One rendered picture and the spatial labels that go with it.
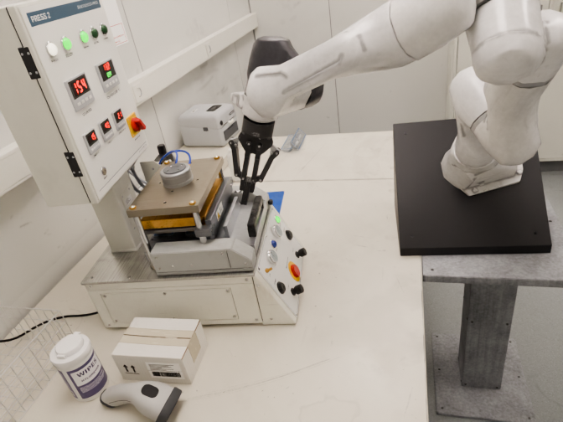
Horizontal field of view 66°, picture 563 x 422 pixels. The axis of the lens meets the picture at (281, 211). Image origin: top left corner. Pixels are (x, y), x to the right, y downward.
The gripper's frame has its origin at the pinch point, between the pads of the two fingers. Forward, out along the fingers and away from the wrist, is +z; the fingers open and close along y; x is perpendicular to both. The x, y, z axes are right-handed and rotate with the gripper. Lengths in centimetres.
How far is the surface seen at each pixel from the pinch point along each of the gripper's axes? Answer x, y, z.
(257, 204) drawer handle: 1.9, 3.4, 4.6
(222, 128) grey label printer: 99, -26, 28
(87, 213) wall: 31, -60, 43
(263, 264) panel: -10.9, 8.5, 13.7
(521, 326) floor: 52, 126, 68
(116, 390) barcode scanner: -41, -17, 33
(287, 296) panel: -11.8, 16.7, 21.9
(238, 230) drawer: -4.1, 0.1, 10.1
